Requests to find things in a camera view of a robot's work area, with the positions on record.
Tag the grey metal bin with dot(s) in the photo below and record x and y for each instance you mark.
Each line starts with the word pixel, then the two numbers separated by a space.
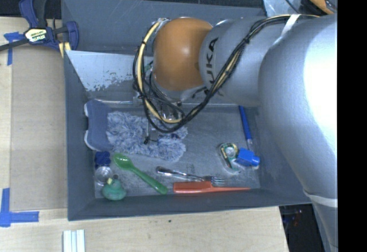
pixel 200 136

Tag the blue fluffy duster cloth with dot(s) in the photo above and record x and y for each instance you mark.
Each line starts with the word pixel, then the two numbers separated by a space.
pixel 129 136

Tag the metal fork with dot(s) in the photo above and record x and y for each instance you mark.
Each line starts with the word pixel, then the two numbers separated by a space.
pixel 177 173

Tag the green plastic spoon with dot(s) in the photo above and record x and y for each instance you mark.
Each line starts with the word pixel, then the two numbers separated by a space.
pixel 137 172

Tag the orange plastic knife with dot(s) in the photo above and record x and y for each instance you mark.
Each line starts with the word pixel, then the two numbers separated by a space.
pixel 195 187

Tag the small dark blue cap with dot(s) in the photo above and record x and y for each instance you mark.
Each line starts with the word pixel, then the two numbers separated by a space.
pixel 102 158

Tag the small blue and white box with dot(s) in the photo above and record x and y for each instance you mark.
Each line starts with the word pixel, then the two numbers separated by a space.
pixel 246 157

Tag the clear glass cup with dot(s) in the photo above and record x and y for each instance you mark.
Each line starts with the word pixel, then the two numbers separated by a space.
pixel 103 174

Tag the green rubber duck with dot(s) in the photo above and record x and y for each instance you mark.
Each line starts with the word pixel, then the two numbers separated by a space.
pixel 113 190

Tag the pale wood board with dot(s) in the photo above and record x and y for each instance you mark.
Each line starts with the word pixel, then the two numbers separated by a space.
pixel 37 130

